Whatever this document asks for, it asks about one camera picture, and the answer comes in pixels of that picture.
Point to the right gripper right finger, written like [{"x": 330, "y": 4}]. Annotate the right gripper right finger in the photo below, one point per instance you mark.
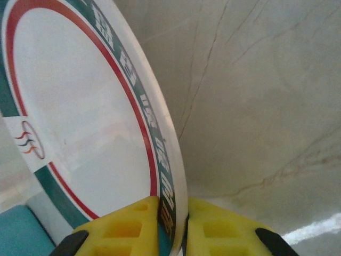
[{"x": 226, "y": 237}]

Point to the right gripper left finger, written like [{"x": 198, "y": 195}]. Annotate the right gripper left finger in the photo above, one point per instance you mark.
[{"x": 120, "y": 234}]

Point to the teal plastic bin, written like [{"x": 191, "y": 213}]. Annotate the teal plastic bin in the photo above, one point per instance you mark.
[{"x": 21, "y": 232}]

